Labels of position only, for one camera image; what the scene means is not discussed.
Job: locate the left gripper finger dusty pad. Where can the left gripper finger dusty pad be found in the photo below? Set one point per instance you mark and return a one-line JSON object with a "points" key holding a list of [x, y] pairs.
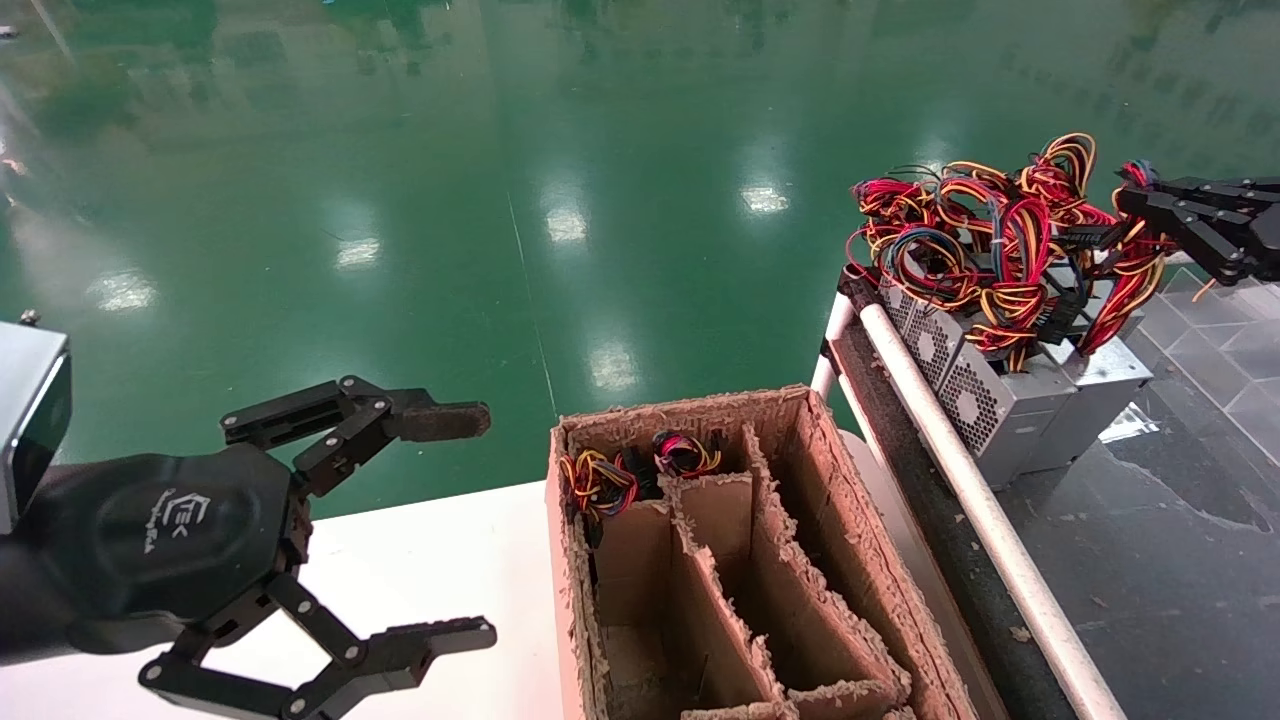
{"points": [[440, 422]]}

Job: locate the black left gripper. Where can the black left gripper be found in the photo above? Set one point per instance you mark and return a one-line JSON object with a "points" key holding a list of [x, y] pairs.
{"points": [[165, 540]]}

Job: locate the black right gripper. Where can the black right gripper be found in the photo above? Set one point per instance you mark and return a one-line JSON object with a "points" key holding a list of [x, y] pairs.
{"points": [[1270, 230]]}

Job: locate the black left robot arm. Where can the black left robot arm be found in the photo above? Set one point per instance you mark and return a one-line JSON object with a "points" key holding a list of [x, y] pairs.
{"points": [[20, 600]]}

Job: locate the clear plastic grid tray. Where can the clear plastic grid tray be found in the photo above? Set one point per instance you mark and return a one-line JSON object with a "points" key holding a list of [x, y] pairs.
{"points": [[1220, 340]]}

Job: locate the short cardboard divider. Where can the short cardboard divider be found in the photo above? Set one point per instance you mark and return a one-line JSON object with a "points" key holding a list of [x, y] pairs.
{"points": [[720, 520]]}

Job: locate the silver mesh power supply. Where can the silver mesh power supply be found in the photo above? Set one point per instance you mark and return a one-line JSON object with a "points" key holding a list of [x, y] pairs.
{"points": [[1000, 420], [920, 335]]}

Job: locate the long cardboard divider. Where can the long cardboard divider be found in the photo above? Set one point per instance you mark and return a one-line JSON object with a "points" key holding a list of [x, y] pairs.
{"points": [[800, 600]]}

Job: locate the worn brown cardboard box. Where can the worn brown cardboard box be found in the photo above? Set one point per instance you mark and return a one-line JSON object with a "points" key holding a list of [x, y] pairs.
{"points": [[860, 560]]}

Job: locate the short white rail pipe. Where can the short white rail pipe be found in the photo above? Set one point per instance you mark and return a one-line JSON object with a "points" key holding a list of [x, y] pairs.
{"points": [[832, 340]]}

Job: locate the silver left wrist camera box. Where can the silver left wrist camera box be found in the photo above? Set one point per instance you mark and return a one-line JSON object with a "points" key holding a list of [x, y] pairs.
{"points": [[25, 420]]}

